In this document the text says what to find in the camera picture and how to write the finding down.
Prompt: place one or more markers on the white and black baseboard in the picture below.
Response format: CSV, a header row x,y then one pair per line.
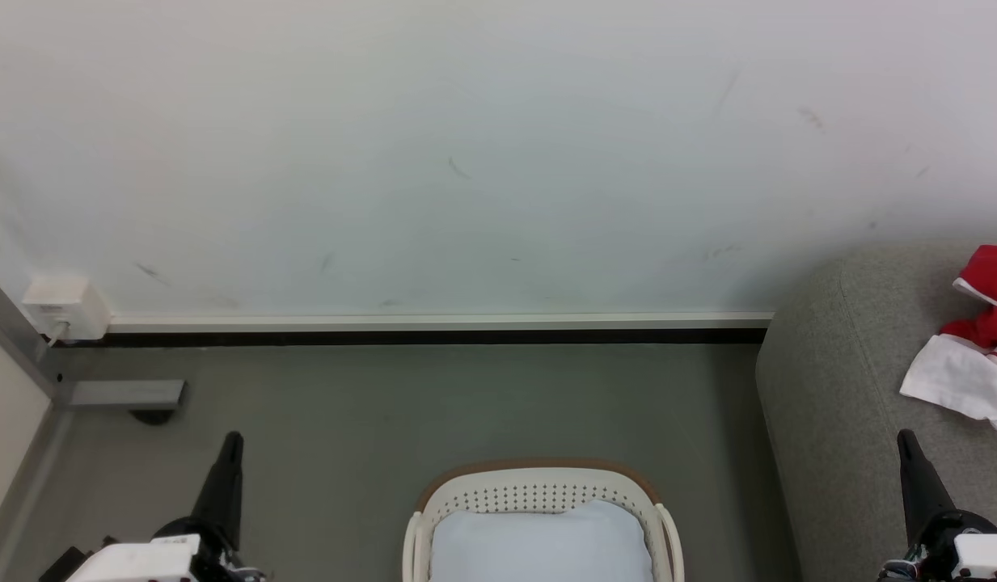
x,y
433,327

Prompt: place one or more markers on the pale blue cloth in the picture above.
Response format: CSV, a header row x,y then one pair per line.
x,y
542,546

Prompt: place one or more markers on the white perforated laundry basket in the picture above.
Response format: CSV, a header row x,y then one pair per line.
x,y
538,489

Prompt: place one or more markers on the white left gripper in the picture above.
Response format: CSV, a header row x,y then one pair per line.
x,y
142,559

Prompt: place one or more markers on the grey metal foot bar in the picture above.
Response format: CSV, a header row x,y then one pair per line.
x,y
126,394

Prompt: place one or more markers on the grey fabric sofa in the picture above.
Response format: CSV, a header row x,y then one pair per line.
x,y
854,404

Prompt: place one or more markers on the white wall socket box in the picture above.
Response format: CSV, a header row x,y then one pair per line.
x,y
65,307

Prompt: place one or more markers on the red basketball jersey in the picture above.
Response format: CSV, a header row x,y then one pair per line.
x,y
979,356

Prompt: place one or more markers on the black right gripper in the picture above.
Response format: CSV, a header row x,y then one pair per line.
x,y
963,550

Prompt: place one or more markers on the grey framed partition panel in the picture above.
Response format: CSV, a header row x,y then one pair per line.
x,y
9,404

